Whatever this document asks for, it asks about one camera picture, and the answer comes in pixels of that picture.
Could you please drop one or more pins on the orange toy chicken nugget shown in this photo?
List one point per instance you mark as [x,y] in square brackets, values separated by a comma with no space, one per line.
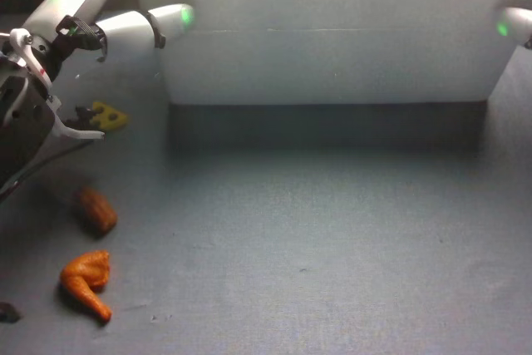
[97,211]

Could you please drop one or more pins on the yellow toy cheese wedge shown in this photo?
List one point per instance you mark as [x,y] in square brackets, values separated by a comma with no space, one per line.
[110,116]

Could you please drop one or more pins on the grey table cloth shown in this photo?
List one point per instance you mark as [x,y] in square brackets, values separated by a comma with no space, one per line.
[291,226]

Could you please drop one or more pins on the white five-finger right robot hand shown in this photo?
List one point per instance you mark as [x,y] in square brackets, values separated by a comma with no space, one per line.
[517,24]

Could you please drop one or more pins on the orange toy chicken wing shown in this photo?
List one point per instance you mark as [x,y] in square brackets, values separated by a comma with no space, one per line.
[85,276]

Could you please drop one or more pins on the red triangular toy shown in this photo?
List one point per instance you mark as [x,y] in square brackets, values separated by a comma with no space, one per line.
[8,312]

